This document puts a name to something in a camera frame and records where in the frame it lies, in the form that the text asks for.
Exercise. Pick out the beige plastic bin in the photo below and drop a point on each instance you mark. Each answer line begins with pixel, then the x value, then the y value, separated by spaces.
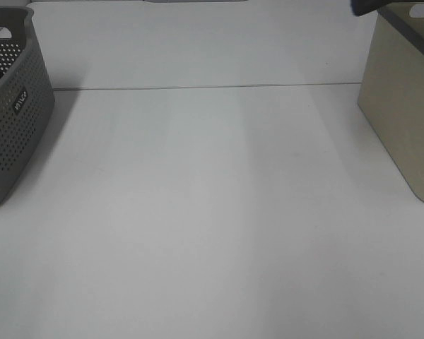
pixel 392 90

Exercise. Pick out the grey perforated plastic basket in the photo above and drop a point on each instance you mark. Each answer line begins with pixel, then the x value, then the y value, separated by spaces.
pixel 26 95

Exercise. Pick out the folded dark grey towel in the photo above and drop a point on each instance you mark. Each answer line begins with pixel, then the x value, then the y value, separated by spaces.
pixel 363 7

